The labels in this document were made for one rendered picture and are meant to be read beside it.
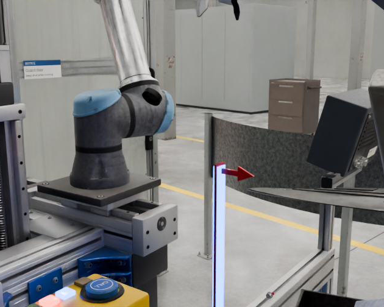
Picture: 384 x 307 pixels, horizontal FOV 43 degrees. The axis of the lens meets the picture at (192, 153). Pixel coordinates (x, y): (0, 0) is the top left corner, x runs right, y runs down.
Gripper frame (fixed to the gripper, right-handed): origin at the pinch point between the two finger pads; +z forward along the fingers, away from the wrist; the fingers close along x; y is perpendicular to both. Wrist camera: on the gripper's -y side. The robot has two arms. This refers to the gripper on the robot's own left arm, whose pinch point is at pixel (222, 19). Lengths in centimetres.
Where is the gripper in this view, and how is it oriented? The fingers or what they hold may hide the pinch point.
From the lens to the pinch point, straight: 105.7
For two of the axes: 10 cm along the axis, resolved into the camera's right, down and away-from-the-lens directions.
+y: -8.1, -1.2, 5.8
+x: -5.9, 1.7, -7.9
